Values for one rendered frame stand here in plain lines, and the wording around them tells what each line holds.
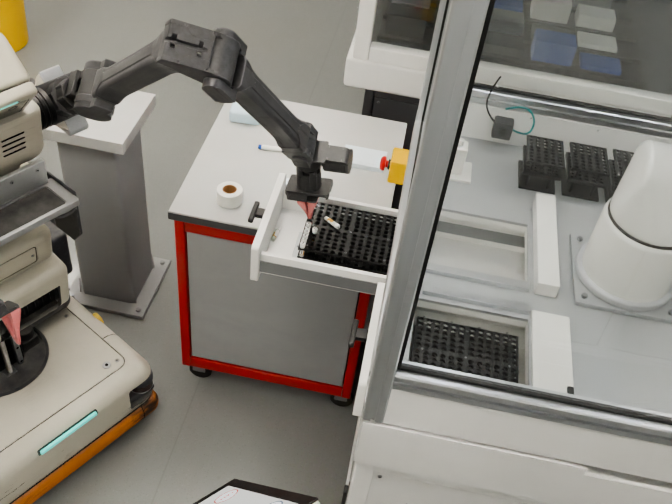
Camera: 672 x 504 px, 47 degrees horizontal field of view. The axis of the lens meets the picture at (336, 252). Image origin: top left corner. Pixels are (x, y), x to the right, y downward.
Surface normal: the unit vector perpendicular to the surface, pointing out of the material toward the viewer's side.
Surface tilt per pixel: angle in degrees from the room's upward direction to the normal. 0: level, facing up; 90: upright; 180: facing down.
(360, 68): 90
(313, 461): 0
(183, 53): 39
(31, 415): 0
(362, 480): 90
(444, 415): 90
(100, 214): 90
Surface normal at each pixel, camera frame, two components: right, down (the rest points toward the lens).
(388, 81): -0.18, 0.67
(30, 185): 0.76, 0.51
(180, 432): 0.10, -0.72
